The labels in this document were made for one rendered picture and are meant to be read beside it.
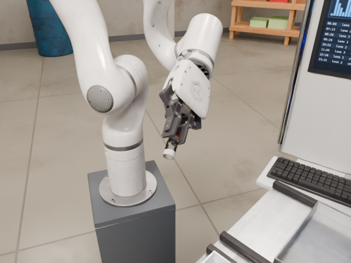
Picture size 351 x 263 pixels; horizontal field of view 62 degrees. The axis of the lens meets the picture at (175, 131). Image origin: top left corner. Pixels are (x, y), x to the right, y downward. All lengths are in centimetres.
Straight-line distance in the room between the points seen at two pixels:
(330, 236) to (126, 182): 59
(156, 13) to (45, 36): 513
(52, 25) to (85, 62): 498
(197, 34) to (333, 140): 75
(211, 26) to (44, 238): 174
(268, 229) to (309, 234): 11
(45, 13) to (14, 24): 105
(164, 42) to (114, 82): 16
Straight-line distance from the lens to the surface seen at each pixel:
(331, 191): 116
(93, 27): 76
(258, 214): 91
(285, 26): 665
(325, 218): 97
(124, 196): 96
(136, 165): 89
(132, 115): 85
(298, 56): 110
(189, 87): 58
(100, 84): 72
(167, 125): 55
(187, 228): 202
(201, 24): 71
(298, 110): 122
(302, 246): 87
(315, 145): 127
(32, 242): 214
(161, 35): 75
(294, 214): 94
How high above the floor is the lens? 152
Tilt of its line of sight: 30 degrees down
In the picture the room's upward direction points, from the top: straight up
